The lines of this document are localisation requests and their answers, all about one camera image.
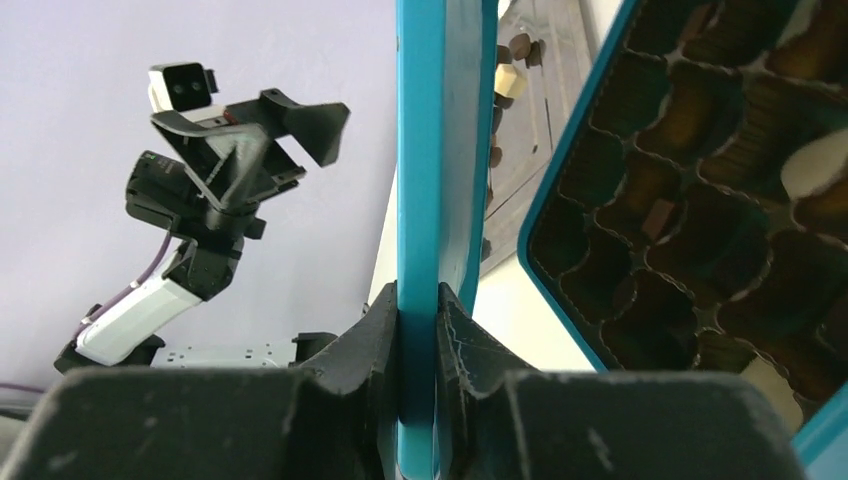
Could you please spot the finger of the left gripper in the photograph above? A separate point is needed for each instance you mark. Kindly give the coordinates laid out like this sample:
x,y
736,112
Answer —
x,y
317,128

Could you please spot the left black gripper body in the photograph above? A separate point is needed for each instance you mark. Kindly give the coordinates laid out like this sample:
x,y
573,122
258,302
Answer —
x,y
237,164

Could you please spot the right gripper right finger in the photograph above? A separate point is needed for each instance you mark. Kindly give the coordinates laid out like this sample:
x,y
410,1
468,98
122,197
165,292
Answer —
x,y
500,418

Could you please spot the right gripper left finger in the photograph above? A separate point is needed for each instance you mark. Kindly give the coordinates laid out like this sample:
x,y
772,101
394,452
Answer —
x,y
332,417

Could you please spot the teal box lid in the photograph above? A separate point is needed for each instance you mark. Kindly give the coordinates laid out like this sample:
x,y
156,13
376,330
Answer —
x,y
445,74

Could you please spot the teal chocolate box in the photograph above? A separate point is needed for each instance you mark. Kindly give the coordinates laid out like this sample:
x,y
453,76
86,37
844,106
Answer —
x,y
694,215

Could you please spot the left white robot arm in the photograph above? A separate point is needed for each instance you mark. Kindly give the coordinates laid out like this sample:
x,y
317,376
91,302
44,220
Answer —
x,y
196,261

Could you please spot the white square chocolate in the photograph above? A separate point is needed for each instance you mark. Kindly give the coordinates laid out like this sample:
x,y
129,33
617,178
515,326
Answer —
x,y
510,81

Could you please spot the steel tray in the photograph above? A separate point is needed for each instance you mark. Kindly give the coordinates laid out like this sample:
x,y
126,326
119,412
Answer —
x,y
530,128

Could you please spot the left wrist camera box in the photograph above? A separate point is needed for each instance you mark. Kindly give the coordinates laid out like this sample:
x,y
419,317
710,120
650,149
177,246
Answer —
x,y
181,86

